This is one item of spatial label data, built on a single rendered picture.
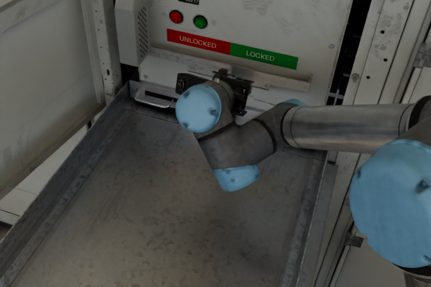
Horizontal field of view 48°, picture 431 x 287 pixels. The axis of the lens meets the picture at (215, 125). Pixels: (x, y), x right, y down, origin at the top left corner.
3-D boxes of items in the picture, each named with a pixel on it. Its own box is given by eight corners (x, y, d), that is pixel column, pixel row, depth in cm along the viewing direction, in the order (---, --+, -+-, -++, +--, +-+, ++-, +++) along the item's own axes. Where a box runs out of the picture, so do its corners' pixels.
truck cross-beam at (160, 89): (325, 147, 122) (330, 130, 118) (130, 97, 134) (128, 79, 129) (328, 134, 126) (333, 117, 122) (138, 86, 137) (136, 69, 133)
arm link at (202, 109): (186, 145, 81) (163, 99, 80) (203, 132, 91) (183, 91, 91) (228, 126, 79) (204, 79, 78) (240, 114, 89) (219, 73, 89)
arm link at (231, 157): (284, 164, 86) (257, 108, 85) (236, 194, 81) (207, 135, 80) (261, 167, 93) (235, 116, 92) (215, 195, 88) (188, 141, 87)
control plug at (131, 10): (138, 68, 112) (133, -1, 100) (119, 63, 113) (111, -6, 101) (152, 50, 118) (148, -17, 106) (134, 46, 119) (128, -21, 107)
